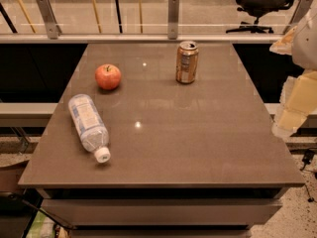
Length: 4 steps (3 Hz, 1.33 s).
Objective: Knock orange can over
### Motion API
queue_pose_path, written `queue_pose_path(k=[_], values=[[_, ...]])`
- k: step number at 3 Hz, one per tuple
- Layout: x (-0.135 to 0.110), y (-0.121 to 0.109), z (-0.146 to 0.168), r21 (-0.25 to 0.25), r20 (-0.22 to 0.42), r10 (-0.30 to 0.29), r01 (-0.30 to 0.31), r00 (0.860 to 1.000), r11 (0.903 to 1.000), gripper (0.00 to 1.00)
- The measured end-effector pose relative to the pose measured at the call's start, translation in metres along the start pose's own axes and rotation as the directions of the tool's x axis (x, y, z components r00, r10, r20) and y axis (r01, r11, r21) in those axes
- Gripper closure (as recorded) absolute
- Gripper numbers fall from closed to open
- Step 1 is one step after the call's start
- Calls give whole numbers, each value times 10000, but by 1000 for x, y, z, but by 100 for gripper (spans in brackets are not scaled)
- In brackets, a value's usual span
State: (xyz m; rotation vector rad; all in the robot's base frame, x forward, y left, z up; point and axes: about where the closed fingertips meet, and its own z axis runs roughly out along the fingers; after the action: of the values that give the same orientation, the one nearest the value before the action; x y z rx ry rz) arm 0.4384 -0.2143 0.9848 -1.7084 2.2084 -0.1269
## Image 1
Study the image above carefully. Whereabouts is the clear plastic water bottle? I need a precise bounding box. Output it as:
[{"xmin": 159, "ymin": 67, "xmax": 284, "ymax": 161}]
[{"xmin": 68, "ymin": 94, "xmax": 111, "ymax": 164}]

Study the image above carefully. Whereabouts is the black power adapter cable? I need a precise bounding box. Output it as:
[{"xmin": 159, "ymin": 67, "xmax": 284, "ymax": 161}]
[{"xmin": 298, "ymin": 148, "xmax": 317, "ymax": 203}]

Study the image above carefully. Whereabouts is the metal glass railing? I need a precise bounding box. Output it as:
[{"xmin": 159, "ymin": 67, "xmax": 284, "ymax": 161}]
[{"xmin": 0, "ymin": 0, "xmax": 317, "ymax": 44}]

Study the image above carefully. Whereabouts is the grey table drawer cabinet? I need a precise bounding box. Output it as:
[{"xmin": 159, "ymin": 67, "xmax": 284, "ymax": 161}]
[{"xmin": 42, "ymin": 198, "xmax": 281, "ymax": 238}]

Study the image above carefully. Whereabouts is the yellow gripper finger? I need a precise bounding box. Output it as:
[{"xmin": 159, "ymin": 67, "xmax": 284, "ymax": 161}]
[
  {"xmin": 271, "ymin": 70, "xmax": 317, "ymax": 137},
  {"xmin": 269, "ymin": 26, "xmax": 297, "ymax": 56}
]

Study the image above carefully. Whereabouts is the black office chair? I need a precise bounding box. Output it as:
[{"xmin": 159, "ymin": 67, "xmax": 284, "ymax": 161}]
[{"xmin": 226, "ymin": 0, "xmax": 294, "ymax": 34}]

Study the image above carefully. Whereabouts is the orange soda can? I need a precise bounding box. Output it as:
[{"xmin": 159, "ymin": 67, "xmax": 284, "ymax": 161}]
[{"xmin": 175, "ymin": 41, "xmax": 199, "ymax": 84}]

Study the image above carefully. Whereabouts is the red apple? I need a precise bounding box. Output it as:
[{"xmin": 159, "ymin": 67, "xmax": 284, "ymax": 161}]
[{"xmin": 95, "ymin": 63, "xmax": 122, "ymax": 90}]

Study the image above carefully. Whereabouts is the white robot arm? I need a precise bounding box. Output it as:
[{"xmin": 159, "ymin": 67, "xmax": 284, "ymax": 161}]
[{"xmin": 269, "ymin": 8, "xmax": 317, "ymax": 138}]

